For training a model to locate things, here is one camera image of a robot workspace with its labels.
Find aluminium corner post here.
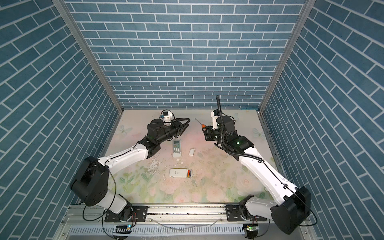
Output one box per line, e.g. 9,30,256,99
259,0,316,113
52,0,124,114

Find right aluminium corner post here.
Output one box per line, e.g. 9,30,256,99
259,0,316,113

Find grey loose cable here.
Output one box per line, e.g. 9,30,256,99
149,217,223,231

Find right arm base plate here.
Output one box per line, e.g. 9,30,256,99
224,204,267,222

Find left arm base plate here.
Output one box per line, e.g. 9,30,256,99
105,205,149,223

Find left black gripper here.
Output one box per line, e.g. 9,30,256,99
154,118,189,145

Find left controller board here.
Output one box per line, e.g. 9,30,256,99
113,225,132,240

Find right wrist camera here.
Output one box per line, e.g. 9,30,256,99
211,109,220,130

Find white battery cover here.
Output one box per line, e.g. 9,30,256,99
189,148,196,157

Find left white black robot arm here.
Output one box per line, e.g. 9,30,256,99
70,118,191,221

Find orange handled screwdriver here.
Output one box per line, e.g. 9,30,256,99
195,118,207,129

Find right controller board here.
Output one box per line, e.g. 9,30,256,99
243,224,259,240

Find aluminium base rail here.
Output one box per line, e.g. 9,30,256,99
54,203,317,240

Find left aluminium corner post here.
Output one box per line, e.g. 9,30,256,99
52,0,124,114

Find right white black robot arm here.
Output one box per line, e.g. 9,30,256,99
203,126,311,235

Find controller board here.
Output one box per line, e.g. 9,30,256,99
113,225,132,240
243,224,259,240

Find white remote control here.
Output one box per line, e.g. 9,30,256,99
172,139,182,158
170,168,192,179

